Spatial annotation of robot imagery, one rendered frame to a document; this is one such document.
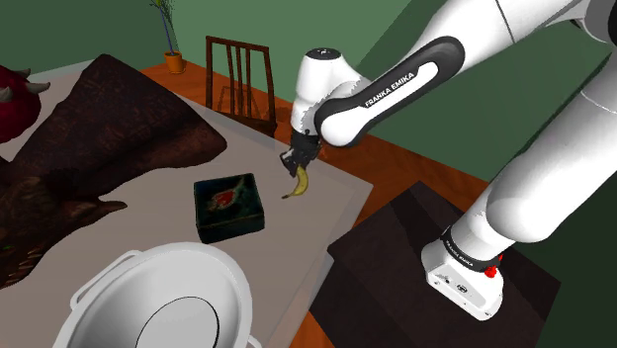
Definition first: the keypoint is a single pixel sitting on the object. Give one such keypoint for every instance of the potted plant in orange pot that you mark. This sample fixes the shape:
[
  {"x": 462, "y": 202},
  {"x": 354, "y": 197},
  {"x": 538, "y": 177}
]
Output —
[{"x": 172, "y": 53}]

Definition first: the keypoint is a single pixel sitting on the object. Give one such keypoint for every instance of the brown wooden chair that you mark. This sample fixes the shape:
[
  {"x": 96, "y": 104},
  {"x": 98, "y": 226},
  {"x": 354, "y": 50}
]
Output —
[{"x": 241, "y": 82}]

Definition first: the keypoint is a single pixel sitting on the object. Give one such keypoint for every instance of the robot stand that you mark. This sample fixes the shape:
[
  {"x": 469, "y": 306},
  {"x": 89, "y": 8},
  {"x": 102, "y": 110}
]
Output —
[{"x": 414, "y": 284}]

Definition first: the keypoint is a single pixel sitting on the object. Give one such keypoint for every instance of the dark brown crumpled blanket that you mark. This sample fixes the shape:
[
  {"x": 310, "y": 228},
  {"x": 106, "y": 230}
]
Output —
[{"x": 96, "y": 144}]

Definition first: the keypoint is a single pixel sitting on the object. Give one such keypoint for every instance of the yellow banana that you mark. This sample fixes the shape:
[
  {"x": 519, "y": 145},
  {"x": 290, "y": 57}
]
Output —
[{"x": 302, "y": 183}]

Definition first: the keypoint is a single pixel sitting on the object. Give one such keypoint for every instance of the dark green square box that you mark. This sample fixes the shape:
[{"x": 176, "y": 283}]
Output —
[{"x": 228, "y": 208}]

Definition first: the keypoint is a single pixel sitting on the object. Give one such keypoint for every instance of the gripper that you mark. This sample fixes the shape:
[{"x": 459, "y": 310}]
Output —
[{"x": 301, "y": 151}]

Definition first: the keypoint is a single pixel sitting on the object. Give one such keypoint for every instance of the dark red spiked toy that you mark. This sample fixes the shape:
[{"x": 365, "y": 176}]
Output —
[{"x": 14, "y": 106}]

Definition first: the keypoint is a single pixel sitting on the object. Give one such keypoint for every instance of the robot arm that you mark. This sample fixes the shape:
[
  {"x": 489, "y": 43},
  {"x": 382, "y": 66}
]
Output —
[{"x": 530, "y": 144}]

